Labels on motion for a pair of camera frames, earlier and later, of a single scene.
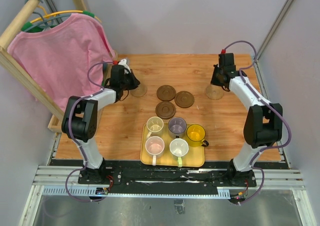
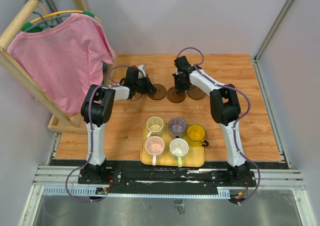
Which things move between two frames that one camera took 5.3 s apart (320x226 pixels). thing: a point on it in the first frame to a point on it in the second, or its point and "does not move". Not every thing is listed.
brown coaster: x=184 y=99 to x=196 y=93
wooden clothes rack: x=8 y=58 does not move
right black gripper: x=216 y=77 to x=180 y=79
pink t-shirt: x=67 y=59 does not move
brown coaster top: x=166 y=93 to x=160 y=94
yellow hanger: x=27 y=25 does not move
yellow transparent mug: x=195 y=134 does not move
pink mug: x=154 y=147 does not move
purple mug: x=177 y=127 does not move
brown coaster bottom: x=165 y=110 to x=173 y=97
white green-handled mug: x=179 y=147 does not move
